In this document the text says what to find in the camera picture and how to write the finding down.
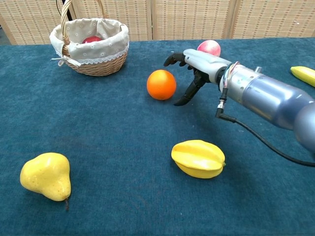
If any yellow banana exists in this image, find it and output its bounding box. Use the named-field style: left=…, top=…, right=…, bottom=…
left=290, top=66, right=315, bottom=88

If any bamboo folding screen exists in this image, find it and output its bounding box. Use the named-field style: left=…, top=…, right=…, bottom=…
left=0, top=0, right=315, bottom=46

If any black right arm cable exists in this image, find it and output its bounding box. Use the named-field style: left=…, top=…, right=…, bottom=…
left=215, top=87, right=315, bottom=168

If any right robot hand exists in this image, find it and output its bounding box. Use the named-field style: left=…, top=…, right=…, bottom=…
left=163, top=49, right=228, bottom=107

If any red apple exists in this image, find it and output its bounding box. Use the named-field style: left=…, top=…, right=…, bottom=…
left=82, top=36, right=103, bottom=44

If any yellow pear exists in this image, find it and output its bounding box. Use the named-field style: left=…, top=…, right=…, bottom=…
left=20, top=152, right=72, bottom=211

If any blue table cloth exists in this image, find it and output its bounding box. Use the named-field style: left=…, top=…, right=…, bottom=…
left=0, top=37, right=315, bottom=236

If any pink peach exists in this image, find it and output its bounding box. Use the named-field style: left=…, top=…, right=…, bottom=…
left=196, top=39, right=221, bottom=58

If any wicker basket with cloth liner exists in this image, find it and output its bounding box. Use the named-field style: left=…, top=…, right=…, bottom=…
left=49, top=0, right=130, bottom=77

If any black stand pole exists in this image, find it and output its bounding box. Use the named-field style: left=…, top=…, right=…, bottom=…
left=65, top=0, right=77, bottom=21

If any orange fruit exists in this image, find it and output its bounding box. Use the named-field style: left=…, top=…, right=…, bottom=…
left=147, top=69, right=177, bottom=101

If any yellow starfruit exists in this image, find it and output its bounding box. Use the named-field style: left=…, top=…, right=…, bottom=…
left=171, top=139, right=226, bottom=179

